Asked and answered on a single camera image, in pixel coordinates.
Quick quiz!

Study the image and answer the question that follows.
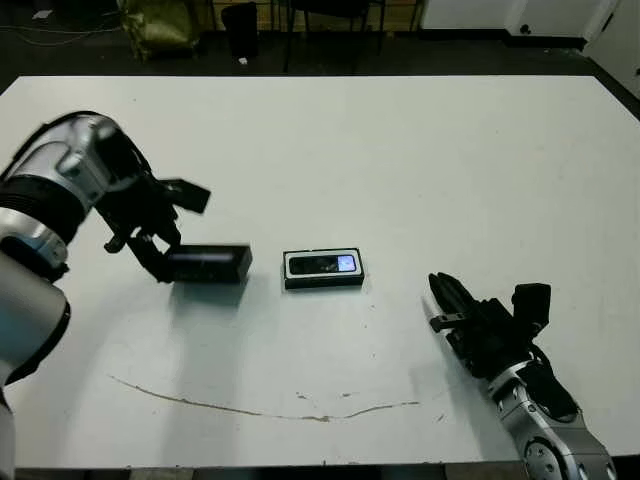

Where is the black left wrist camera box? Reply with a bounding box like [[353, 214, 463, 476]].
[[159, 177, 211, 215]]

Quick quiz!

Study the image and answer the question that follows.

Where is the black box with white insert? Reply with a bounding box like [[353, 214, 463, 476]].
[[282, 247, 365, 291]]

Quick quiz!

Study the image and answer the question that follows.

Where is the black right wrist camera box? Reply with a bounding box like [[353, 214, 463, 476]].
[[510, 283, 553, 337]]

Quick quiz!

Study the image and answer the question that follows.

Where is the black office chair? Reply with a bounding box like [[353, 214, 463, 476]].
[[283, 0, 389, 75]]

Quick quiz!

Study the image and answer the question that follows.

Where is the black box lid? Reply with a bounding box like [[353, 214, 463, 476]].
[[167, 243, 253, 285]]

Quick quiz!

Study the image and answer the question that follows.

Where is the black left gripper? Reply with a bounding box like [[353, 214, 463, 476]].
[[93, 169, 182, 285]]

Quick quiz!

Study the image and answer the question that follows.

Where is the yellow-green bag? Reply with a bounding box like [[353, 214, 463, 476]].
[[118, 0, 201, 62]]

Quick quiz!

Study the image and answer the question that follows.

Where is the tall black bin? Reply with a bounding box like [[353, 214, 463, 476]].
[[220, 2, 259, 60]]

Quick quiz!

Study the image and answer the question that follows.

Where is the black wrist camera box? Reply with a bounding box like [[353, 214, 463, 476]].
[[159, 177, 211, 215], [510, 283, 553, 337]]

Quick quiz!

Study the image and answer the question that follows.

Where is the slim black camera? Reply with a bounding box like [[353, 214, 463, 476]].
[[288, 254, 359, 275]]

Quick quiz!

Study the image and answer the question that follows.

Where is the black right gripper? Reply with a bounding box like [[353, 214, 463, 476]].
[[427, 272, 532, 380]]

